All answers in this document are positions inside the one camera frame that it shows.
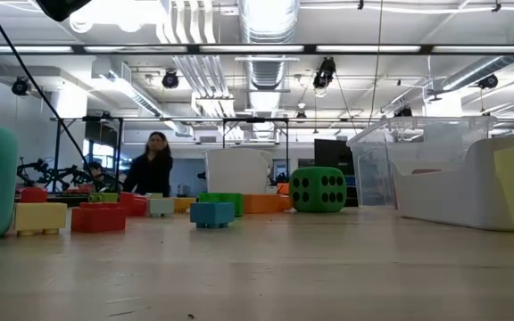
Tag teal and white square brick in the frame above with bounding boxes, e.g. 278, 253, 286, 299
146, 197, 176, 218

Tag white plastic bin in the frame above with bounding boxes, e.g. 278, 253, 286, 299
390, 136, 514, 232

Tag orange angled long brick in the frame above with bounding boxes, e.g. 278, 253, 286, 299
242, 193, 294, 215

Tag clear plastic bin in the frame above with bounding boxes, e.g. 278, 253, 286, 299
346, 115, 499, 210

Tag black background station frame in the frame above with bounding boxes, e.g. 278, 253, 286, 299
220, 117, 291, 179
50, 116, 125, 193

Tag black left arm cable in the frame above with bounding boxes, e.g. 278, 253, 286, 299
0, 0, 96, 180

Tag red long toy brick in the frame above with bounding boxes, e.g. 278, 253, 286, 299
70, 202, 128, 235

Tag green foam die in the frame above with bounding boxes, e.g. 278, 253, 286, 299
288, 166, 348, 214

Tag red stepped toy brick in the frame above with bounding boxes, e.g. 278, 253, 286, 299
19, 186, 49, 204

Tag olive green toy brick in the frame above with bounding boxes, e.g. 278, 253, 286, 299
87, 192, 120, 204

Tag teal small toy brick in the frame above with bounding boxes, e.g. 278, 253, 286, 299
189, 202, 236, 230

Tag black table frame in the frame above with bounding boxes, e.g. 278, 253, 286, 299
46, 193, 91, 207

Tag pink-red stepped toy brick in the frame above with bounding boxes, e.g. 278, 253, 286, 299
118, 191, 150, 218

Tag black background robot arms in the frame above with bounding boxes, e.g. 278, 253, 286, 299
15, 155, 124, 193

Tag thin hanging cable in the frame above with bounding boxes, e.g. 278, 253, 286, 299
367, 0, 384, 128

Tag yellow small toy brick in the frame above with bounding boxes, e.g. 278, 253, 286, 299
13, 202, 68, 237

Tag black overhead frame beam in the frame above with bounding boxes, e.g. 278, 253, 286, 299
0, 43, 514, 56

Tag person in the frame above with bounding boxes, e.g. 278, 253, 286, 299
122, 130, 174, 198

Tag white bucket with face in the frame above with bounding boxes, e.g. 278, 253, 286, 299
203, 147, 274, 196

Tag red foam die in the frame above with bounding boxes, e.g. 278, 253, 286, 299
393, 168, 443, 210

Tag orange flat toy brick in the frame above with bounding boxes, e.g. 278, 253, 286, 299
173, 196, 198, 214

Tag black monitor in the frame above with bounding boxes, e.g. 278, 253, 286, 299
313, 138, 356, 207

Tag silver ventilation duct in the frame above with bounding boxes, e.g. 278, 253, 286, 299
237, 0, 302, 140
426, 21, 514, 97

